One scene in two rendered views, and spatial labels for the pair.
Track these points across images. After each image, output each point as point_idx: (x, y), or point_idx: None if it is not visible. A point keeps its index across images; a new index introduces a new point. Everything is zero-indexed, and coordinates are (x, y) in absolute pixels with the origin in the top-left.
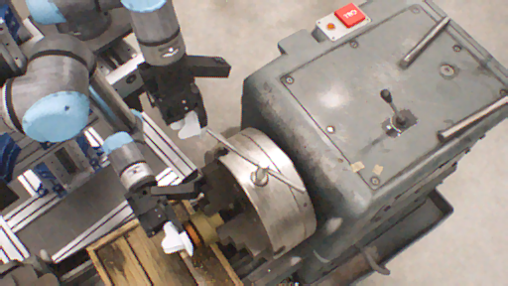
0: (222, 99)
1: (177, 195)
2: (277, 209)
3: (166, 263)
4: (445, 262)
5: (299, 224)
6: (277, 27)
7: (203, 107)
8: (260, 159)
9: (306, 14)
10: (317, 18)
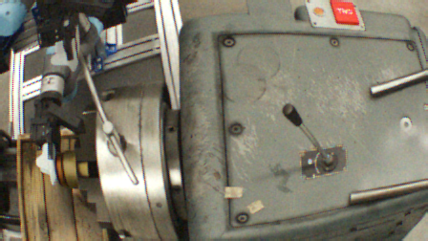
0: None
1: (65, 122)
2: (121, 189)
3: (59, 187)
4: None
5: (146, 221)
6: (384, 11)
7: (68, 41)
8: (130, 123)
9: (413, 17)
10: (421, 27)
